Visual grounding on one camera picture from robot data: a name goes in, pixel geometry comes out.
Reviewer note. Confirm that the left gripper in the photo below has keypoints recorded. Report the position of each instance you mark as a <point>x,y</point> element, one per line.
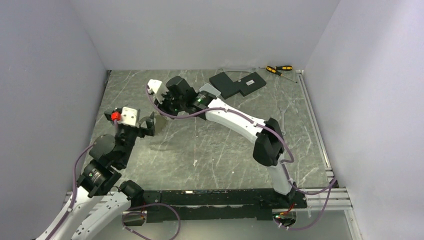
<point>149,130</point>

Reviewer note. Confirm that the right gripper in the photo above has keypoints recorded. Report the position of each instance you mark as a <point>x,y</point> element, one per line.
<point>163,106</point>

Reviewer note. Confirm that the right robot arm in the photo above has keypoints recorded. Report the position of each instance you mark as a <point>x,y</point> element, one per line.
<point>269,147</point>

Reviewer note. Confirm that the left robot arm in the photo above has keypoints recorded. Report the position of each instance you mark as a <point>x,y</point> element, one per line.
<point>91,206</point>

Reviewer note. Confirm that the white rectangular box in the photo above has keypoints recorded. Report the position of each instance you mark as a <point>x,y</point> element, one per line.
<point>210,89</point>

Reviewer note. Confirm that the black rectangular box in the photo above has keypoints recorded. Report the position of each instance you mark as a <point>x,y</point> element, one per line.
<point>250,84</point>

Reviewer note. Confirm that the yellow black screwdriver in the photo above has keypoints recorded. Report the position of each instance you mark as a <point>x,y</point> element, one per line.
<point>281,74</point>
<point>285,68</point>

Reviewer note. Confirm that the silver wrench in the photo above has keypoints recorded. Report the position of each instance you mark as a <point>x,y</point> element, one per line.
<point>282,120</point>

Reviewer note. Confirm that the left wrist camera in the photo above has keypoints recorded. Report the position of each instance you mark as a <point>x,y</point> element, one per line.
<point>126,116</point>

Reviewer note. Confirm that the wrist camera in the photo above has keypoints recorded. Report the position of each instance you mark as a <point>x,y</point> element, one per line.
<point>158,89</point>
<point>126,116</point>

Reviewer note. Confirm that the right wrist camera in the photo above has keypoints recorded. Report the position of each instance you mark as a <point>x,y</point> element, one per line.
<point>158,89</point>

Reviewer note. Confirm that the black base frame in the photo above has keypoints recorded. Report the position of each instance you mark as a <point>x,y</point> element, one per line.
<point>209,204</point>

